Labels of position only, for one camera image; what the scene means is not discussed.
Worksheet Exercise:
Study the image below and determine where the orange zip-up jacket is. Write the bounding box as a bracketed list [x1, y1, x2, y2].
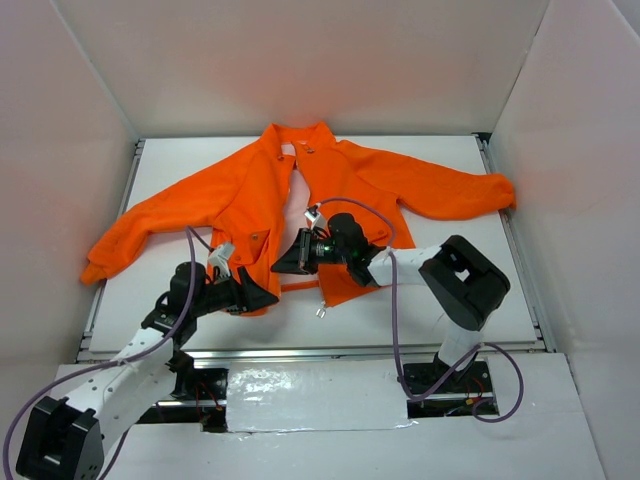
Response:
[80, 121, 518, 318]

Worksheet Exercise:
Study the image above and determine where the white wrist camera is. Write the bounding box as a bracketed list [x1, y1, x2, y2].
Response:
[304, 204, 326, 230]
[208, 242, 235, 276]

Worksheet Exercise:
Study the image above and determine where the aluminium right side rail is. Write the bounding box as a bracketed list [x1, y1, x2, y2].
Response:
[472, 132, 558, 353]

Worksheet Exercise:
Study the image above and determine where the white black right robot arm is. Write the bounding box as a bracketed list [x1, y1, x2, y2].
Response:
[271, 213, 510, 403]

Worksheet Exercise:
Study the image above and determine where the white centre cover panel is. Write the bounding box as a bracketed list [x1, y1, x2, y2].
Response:
[226, 360, 412, 433]

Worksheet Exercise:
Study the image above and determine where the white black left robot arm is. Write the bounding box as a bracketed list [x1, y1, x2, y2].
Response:
[15, 262, 278, 479]

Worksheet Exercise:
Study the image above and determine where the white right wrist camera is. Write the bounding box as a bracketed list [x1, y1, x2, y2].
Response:
[304, 204, 326, 230]

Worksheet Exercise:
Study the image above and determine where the silver aluminium front rail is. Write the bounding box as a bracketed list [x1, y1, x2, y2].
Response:
[75, 340, 547, 364]

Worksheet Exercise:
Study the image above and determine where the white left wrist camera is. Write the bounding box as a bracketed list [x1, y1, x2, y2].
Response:
[208, 242, 235, 276]

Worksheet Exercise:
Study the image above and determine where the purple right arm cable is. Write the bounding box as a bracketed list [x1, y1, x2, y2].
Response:
[317, 197, 525, 424]

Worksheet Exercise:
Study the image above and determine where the aluminium left side rail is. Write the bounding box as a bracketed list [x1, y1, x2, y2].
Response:
[80, 140, 147, 352]

